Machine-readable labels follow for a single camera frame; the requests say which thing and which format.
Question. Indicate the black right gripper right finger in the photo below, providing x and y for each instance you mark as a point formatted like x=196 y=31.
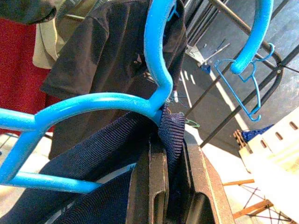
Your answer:
x=205 y=198

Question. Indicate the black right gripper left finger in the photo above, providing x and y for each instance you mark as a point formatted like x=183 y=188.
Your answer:
x=149 y=186

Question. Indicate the navy blue shirt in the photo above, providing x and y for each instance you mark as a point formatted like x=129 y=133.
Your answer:
x=93 y=151

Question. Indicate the blue plastic hanger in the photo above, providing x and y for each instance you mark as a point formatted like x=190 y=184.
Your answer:
x=93 y=101
x=174 y=12
x=255 y=116

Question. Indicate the white chair with wooden legs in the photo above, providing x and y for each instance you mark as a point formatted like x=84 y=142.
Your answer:
x=238 y=182

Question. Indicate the white slotted plastic basket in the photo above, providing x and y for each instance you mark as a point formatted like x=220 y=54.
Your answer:
x=275 y=158

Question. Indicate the black shirt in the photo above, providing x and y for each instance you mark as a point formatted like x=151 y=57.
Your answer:
x=93 y=58

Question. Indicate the black metal clothes rack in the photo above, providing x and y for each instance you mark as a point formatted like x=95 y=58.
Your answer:
x=279 y=66

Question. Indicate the grey green shirt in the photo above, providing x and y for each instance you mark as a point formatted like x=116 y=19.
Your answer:
x=46 y=46

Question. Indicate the red shirt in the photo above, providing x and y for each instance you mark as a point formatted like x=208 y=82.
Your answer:
x=18 y=70

